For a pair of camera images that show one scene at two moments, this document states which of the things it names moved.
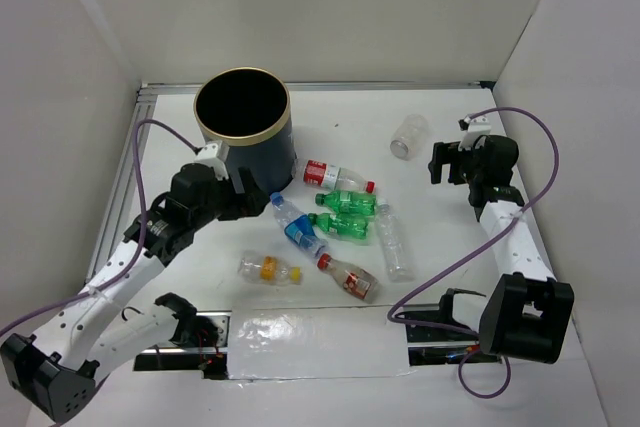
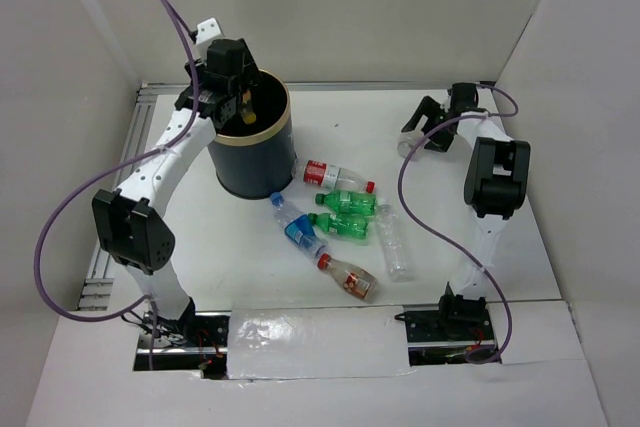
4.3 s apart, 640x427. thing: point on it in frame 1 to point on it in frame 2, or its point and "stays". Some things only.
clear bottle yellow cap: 253,266 to 248,116
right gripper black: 446,153 to 428,107
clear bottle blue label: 298,227 stays
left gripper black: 251,205 to 252,77
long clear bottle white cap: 396,246 stays
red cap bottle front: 355,280 stays
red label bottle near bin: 330,176 stays
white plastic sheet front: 313,342 stays
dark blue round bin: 248,109 stays
